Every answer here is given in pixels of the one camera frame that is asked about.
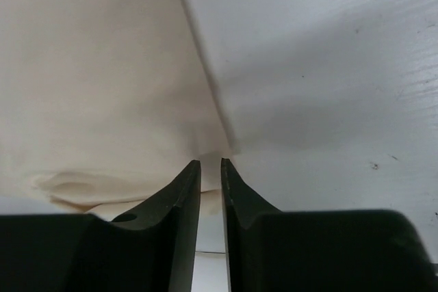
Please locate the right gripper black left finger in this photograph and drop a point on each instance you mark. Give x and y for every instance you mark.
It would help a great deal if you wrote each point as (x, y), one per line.
(150, 247)

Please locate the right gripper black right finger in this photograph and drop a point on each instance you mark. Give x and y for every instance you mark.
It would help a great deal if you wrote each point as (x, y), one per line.
(358, 250)

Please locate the beige trousers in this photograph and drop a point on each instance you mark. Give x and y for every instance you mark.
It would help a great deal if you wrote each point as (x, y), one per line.
(103, 103)

